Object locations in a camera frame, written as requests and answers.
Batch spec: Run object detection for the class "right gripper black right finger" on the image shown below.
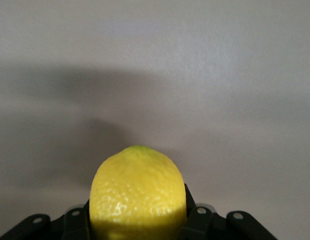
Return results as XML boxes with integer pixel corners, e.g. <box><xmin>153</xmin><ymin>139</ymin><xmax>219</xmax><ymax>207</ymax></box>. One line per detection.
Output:
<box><xmin>178</xmin><ymin>183</ymin><xmax>279</xmax><ymax>240</ymax></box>

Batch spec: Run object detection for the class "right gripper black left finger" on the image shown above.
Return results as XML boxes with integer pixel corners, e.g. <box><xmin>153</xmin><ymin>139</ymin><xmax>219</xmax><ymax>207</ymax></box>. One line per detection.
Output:
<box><xmin>0</xmin><ymin>202</ymin><xmax>91</xmax><ymax>240</ymax></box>

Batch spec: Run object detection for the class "yellow lemon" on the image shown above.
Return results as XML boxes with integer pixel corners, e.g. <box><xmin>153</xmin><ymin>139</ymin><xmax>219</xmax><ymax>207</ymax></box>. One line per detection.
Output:
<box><xmin>89</xmin><ymin>144</ymin><xmax>188</xmax><ymax>240</ymax></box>

